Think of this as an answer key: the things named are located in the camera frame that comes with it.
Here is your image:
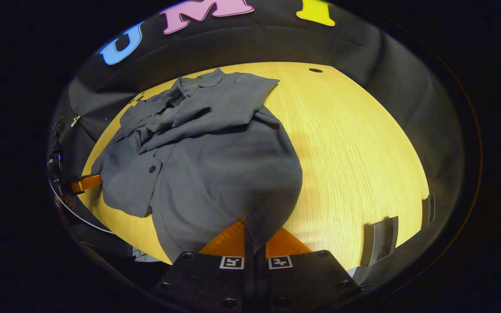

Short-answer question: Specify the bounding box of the black backdrop cloth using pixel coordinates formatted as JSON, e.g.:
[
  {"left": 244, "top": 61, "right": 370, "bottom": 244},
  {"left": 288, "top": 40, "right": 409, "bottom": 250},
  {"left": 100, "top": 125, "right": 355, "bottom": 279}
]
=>
[{"left": 48, "top": 0, "right": 464, "bottom": 279}]

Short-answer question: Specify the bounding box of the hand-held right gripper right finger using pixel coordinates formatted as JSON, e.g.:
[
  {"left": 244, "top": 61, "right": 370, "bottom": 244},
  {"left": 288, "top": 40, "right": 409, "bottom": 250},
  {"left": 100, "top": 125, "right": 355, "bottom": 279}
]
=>
[{"left": 255, "top": 226, "right": 362, "bottom": 313}]

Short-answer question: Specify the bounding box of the dark table edge clamp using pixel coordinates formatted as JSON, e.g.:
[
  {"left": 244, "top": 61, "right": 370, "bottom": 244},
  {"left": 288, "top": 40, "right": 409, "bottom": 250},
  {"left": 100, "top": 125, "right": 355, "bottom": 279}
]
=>
[
  {"left": 421, "top": 194, "right": 437, "bottom": 230},
  {"left": 361, "top": 216, "right": 400, "bottom": 267}
]

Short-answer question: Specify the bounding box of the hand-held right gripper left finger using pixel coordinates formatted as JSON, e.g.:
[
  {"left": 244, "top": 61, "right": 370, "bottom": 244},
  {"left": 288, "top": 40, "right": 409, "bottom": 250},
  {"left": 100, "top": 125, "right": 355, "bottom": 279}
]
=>
[{"left": 154, "top": 217, "right": 255, "bottom": 313}]

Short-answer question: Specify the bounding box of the grey button shirt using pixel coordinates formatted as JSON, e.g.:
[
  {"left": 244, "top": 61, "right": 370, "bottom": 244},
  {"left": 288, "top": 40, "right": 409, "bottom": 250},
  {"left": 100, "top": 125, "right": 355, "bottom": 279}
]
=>
[{"left": 91, "top": 67, "right": 303, "bottom": 263}]

